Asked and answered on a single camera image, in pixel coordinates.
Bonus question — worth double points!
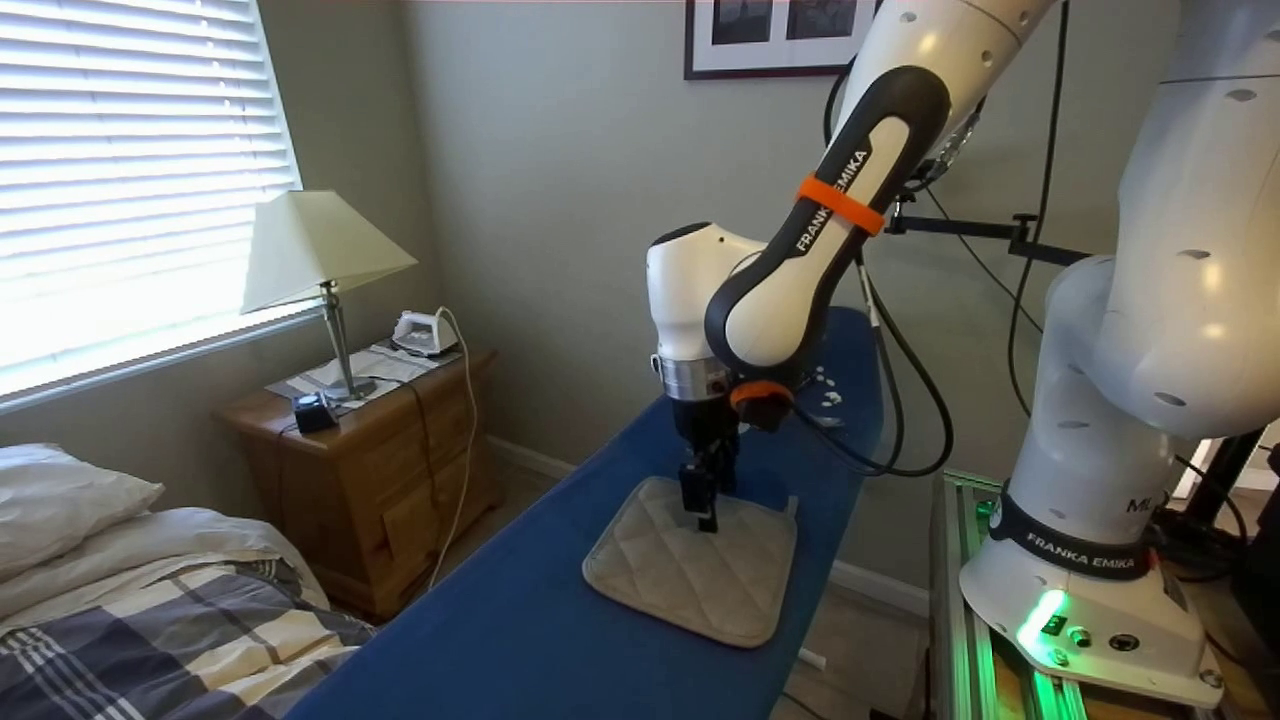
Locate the wooden nightstand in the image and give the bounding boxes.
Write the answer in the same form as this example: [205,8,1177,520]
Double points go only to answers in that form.
[221,352,500,620]

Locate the white power cable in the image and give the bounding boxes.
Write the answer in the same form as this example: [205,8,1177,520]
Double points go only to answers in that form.
[423,306,486,591]

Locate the beige table lamp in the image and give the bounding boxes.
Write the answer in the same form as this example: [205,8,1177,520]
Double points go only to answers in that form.
[246,192,415,400]

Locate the window blinds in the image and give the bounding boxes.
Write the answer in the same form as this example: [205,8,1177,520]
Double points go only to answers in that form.
[0,0,300,397]

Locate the grey quilted mat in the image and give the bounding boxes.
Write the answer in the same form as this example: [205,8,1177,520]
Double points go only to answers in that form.
[582,477,799,646]

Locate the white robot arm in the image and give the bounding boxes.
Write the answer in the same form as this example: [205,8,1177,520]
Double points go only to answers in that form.
[647,0,1280,708]

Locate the black alarm clock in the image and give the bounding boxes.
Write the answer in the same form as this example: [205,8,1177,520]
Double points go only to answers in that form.
[292,393,337,437]

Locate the blue ironing board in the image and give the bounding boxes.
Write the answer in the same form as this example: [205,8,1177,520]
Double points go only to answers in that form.
[288,306,881,720]

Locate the framed wall picture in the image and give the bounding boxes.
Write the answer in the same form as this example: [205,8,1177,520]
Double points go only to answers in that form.
[684,0,886,80]

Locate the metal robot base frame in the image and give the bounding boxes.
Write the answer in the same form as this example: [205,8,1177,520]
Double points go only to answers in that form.
[931,472,1278,720]

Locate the white iron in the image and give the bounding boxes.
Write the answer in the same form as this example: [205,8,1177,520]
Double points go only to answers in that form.
[393,310,462,359]

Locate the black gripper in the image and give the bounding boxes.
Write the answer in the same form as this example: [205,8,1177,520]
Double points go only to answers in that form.
[672,400,736,530]

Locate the white pillow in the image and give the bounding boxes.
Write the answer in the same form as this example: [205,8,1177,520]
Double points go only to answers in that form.
[0,445,160,578]

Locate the bed with plaid bedding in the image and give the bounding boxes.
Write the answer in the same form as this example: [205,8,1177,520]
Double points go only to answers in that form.
[0,509,371,720]

